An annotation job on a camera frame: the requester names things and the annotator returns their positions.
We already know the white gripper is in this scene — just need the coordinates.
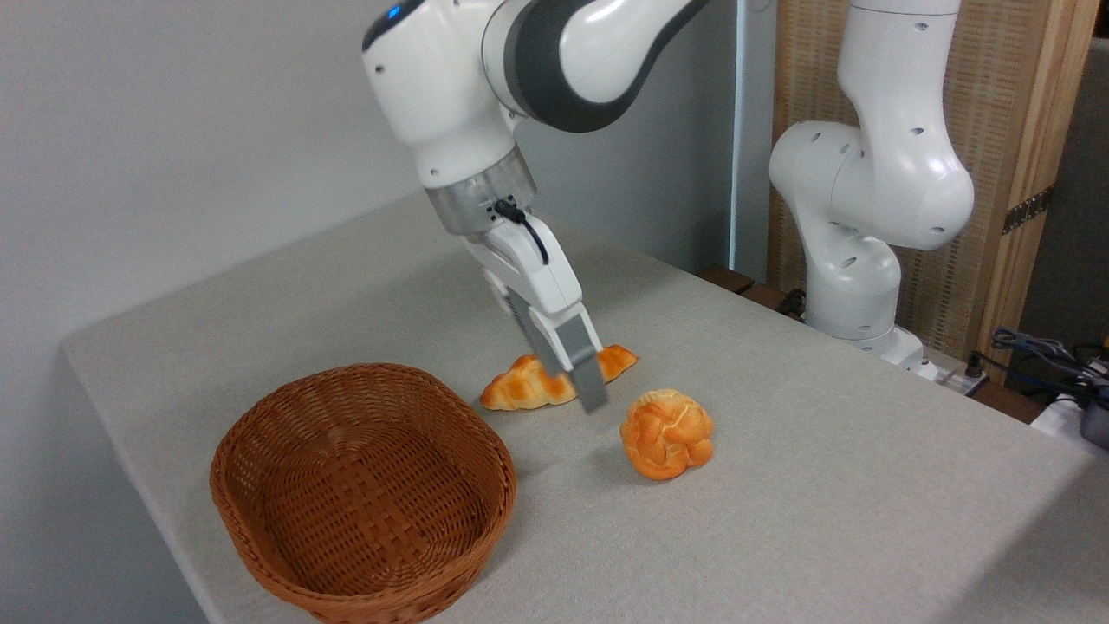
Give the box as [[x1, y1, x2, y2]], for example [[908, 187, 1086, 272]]
[[461, 213, 610, 414]]

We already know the round orange bread roll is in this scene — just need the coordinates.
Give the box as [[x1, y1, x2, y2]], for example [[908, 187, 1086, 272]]
[[619, 388, 717, 482]]

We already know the long braided bread loaf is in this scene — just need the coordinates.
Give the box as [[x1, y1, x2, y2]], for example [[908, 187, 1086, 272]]
[[479, 343, 640, 412]]

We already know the brown wicker basket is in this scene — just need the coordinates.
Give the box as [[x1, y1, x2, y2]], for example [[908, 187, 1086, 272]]
[[210, 362, 518, 624]]

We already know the gray tablecloth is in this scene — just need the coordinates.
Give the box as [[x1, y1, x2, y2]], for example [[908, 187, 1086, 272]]
[[61, 192, 1109, 624]]

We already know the metal screen hinge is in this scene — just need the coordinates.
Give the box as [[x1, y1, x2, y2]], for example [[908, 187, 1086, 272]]
[[1002, 185, 1056, 235]]

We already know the white box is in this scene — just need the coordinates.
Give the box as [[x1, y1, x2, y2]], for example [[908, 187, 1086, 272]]
[[1029, 394, 1109, 453]]

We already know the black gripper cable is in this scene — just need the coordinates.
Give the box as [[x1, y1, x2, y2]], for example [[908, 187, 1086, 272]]
[[494, 199, 551, 267]]

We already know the black cable bundle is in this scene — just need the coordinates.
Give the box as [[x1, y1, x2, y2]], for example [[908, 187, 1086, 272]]
[[990, 327, 1109, 401]]

